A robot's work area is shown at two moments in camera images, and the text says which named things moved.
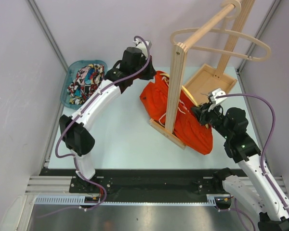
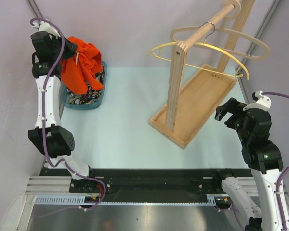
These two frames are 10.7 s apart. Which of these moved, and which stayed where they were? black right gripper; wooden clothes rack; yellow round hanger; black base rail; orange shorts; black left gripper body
Moved: black left gripper body; yellow round hanger; black right gripper; orange shorts
Stayed: black base rail; wooden clothes rack
